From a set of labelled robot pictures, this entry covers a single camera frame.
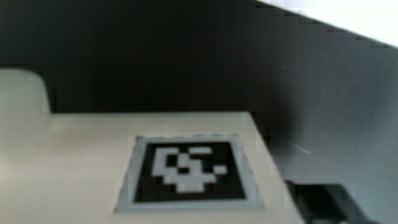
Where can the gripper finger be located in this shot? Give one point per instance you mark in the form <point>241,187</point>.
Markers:
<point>326,204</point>

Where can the white drawer box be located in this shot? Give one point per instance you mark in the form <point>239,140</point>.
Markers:
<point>141,168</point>

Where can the white front fence bar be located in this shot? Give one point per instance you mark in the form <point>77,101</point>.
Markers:
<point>363,16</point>

